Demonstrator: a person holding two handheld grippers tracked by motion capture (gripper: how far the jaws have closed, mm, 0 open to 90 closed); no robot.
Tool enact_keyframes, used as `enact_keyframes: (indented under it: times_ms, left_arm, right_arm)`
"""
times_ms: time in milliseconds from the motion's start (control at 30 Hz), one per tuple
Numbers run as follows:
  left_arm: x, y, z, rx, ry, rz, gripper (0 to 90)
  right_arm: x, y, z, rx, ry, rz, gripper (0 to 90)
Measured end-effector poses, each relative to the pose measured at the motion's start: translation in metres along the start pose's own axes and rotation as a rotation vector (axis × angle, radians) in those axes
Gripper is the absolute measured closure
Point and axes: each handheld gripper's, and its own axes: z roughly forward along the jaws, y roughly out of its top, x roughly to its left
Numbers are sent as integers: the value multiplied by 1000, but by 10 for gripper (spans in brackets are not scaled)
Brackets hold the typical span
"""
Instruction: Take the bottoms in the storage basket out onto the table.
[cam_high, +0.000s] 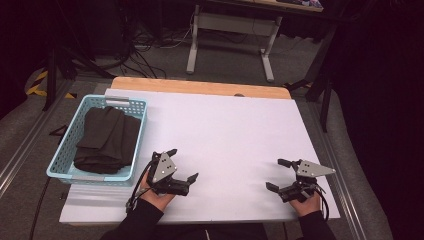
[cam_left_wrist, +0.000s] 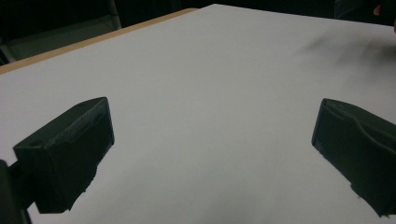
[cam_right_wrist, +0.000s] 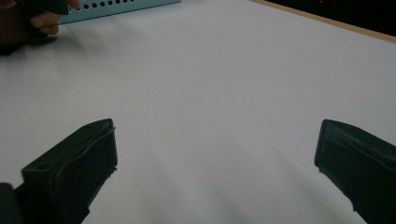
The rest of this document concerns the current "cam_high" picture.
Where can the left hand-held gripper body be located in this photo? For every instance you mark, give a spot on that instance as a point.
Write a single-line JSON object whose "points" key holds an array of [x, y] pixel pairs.
{"points": [[164, 167]]}

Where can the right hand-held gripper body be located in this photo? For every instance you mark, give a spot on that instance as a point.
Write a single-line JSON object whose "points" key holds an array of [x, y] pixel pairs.
{"points": [[310, 169]]}

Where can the person's left hand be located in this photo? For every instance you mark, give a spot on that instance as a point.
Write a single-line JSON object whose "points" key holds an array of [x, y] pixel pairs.
{"points": [[156, 200]]}

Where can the person's right hand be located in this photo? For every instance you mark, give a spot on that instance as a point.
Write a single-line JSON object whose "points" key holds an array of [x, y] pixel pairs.
{"points": [[308, 206]]}

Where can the person's dark clothed torso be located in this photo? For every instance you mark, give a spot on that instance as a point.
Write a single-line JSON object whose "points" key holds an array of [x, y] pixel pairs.
{"points": [[213, 231]]}

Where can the white table mat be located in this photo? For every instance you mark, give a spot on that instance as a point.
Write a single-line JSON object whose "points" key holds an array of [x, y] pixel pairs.
{"points": [[233, 133]]}

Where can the folded dark cloth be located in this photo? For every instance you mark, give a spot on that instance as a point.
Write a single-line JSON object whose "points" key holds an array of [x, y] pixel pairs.
{"points": [[106, 140]]}

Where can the black metal stand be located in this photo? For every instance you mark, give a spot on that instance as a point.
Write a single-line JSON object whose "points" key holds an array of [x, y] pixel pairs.
{"points": [[325, 93], [51, 76]]}

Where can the light blue plastic basket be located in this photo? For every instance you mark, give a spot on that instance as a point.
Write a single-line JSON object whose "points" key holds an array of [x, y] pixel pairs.
{"points": [[63, 160]]}

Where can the yellow black floor tape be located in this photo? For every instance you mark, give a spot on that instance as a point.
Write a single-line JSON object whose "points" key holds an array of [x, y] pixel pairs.
{"points": [[38, 88]]}

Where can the wooden desk top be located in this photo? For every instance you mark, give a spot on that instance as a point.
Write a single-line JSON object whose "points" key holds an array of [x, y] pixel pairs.
{"points": [[286, 5]]}

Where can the grey metal floor rail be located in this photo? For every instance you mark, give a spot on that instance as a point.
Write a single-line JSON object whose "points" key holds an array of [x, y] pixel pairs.
{"points": [[30, 140], [343, 186]]}

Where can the white metal desk frame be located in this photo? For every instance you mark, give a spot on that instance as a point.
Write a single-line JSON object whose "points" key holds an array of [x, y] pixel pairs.
{"points": [[230, 25]]}

